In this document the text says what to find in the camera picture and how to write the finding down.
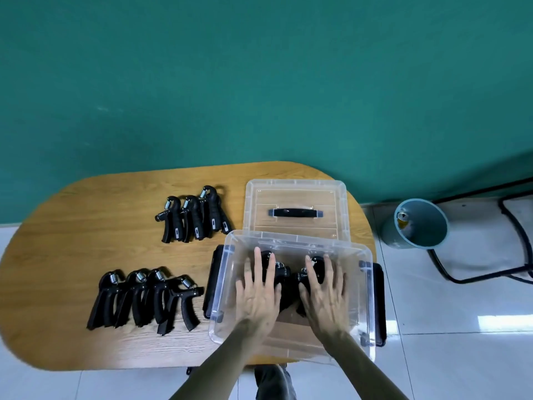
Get person's right hand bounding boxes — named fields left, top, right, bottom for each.
left=298, top=254, right=350, bottom=334

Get black metal chair frame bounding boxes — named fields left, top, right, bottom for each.
left=427, top=177, right=533, bottom=285

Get person's grey trousers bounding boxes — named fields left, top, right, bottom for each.
left=254, top=364, right=298, bottom=400

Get black hand grip strengthener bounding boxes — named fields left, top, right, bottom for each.
left=181, top=196, right=207, bottom=241
left=87, top=271, right=125, bottom=331
left=199, top=186, right=233, bottom=236
left=157, top=276, right=205, bottom=336
left=155, top=196, right=186, bottom=244
left=144, top=267, right=172, bottom=325
left=246, top=251, right=293, bottom=313
left=296, top=256, right=330, bottom=318
left=114, top=270, right=150, bottom=329

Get person's right forearm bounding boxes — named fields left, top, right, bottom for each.
left=321, top=328, right=409, bottom=400

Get clear plastic box lid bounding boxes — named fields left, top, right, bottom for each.
left=243, top=179, right=350, bottom=242

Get teal plastic bin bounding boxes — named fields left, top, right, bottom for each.
left=381, top=198, right=449, bottom=250

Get person's left hand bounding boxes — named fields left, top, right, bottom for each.
left=235, top=247, right=283, bottom=329

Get clear plastic storage box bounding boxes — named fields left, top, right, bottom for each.
left=208, top=230, right=376, bottom=363

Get person's left forearm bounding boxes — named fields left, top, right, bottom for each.
left=169, top=318, right=271, bottom=400

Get black flat case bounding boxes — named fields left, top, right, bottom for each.
left=203, top=245, right=387, bottom=347

